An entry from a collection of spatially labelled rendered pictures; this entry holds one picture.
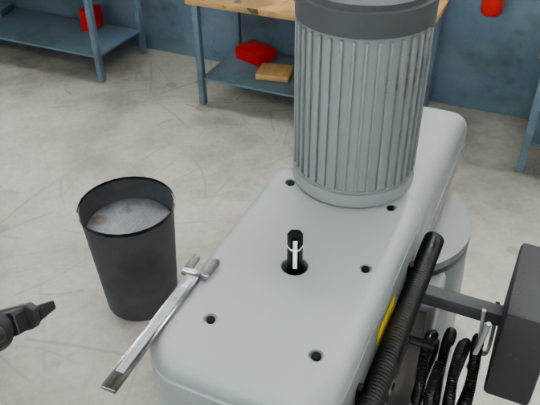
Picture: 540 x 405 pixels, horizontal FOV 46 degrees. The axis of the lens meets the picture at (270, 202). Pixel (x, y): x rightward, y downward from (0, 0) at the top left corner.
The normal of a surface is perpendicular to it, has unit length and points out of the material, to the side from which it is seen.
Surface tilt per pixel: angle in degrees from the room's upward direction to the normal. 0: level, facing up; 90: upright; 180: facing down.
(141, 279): 94
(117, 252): 94
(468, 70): 90
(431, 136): 0
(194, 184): 0
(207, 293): 0
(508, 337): 90
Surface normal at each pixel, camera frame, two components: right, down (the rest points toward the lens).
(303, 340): -0.01, -0.80
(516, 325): -0.42, 0.55
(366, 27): -0.09, 0.60
